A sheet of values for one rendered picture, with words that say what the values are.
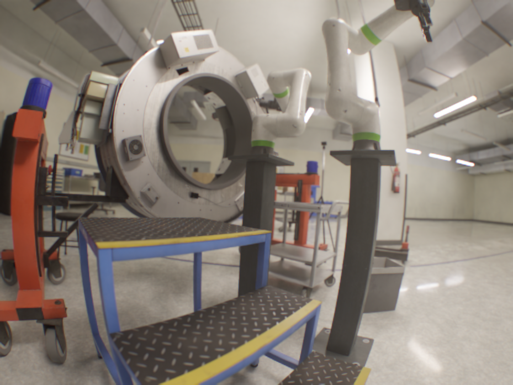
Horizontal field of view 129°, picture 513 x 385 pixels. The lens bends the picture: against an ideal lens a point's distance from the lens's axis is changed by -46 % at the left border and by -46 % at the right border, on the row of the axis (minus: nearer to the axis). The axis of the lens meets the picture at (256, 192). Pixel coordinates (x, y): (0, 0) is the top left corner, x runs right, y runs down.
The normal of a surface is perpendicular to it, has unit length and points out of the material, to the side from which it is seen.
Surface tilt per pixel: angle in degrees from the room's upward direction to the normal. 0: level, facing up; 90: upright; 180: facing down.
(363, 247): 90
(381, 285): 90
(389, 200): 90
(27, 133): 90
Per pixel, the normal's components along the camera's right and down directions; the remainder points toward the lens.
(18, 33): 1.00, 0.07
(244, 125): -0.62, 0.32
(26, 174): 0.77, 0.04
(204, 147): -0.01, -0.02
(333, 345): -0.59, -0.05
